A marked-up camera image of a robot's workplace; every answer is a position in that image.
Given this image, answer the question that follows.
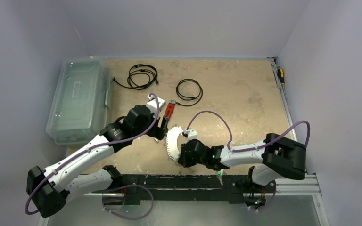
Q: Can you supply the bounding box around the large coiled black cable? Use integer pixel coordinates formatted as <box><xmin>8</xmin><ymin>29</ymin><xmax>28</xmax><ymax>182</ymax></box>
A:
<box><xmin>112</xmin><ymin>64</ymin><xmax>160</xmax><ymax>91</ymax></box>

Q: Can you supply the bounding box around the red handled adjustable wrench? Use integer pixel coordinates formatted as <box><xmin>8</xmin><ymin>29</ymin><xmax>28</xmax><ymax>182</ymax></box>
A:
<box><xmin>164</xmin><ymin>99</ymin><xmax>176</xmax><ymax>120</ymax></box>

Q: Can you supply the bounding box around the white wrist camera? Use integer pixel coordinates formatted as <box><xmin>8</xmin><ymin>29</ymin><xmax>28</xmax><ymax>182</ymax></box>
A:
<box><xmin>146</xmin><ymin>94</ymin><xmax>166</xmax><ymax>117</ymax></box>
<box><xmin>182</xmin><ymin>129</ymin><xmax>198</xmax><ymax>142</ymax></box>

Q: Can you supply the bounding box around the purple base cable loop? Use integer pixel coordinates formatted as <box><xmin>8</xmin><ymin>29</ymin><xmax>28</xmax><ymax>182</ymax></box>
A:
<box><xmin>101</xmin><ymin>183</ymin><xmax>155</xmax><ymax>220</ymax></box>

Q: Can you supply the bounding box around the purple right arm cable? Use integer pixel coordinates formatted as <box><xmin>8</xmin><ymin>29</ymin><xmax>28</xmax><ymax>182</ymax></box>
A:
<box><xmin>185</xmin><ymin>110</ymin><xmax>311</xmax><ymax>153</ymax></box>

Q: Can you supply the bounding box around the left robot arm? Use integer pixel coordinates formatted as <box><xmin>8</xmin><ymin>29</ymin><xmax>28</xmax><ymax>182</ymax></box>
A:
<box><xmin>24</xmin><ymin>100</ymin><xmax>168</xmax><ymax>218</ymax></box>

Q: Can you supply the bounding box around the small coiled black cable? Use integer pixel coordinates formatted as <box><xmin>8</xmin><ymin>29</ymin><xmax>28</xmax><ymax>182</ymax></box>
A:
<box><xmin>175</xmin><ymin>78</ymin><xmax>204</xmax><ymax>107</ymax></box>

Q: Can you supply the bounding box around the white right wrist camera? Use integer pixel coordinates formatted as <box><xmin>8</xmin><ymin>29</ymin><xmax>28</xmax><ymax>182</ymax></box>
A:
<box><xmin>182</xmin><ymin>129</ymin><xmax>198</xmax><ymax>142</ymax></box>

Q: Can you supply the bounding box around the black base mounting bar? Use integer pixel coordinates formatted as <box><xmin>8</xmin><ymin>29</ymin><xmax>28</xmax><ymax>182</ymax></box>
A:
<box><xmin>119</xmin><ymin>174</ymin><xmax>276</xmax><ymax>205</ymax></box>

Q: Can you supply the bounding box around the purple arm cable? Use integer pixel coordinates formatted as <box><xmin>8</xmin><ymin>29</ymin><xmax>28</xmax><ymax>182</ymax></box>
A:
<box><xmin>24</xmin><ymin>93</ymin><xmax>161</xmax><ymax>216</ymax></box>
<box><xmin>185</xmin><ymin>110</ymin><xmax>311</xmax><ymax>153</ymax></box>

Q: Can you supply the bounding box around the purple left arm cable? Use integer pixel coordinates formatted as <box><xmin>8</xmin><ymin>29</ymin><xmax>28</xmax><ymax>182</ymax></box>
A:
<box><xmin>24</xmin><ymin>93</ymin><xmax>161</xmax><ymax>216</ymax></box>

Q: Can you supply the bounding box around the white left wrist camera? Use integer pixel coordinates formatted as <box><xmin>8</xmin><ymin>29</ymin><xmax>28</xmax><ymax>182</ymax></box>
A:
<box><xmin>146</xmin><ymin>94</ymin><xmax>166</xmax><ymax>117</ymax></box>

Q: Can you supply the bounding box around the clear plastic storage box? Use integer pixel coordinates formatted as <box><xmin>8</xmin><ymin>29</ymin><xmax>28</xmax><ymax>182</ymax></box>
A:
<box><xmin>46</xmin><ymin>58</ymin><xmax>111</xmax><ymax>146</ymax></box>

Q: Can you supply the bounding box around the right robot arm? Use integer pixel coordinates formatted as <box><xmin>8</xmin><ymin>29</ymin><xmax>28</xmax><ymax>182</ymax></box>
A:
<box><xmin>175</xmin><ymin>133</ymin><xmax>306</xmax><ymax>192</ymax></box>

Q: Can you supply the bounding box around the yellow black screwdriver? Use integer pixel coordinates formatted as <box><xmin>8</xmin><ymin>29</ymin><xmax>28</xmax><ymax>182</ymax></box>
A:
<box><xmin>277</xmin><ymin>68</ymin><xmax>285</xmax><ymax>86</ymax></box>

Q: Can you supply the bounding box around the aluminium frame rail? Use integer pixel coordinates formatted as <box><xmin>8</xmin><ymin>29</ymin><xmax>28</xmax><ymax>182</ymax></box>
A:
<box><xmin>268</xmin><ymin>57</ymin><xmax>330</xmax><ymax>226</ymax></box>

